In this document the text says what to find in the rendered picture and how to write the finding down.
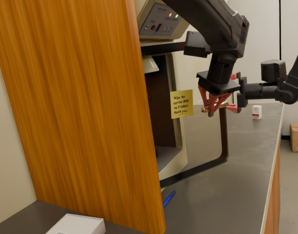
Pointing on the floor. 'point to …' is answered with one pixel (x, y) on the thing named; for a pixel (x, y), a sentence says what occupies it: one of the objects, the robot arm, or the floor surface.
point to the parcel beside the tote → (297, 137)
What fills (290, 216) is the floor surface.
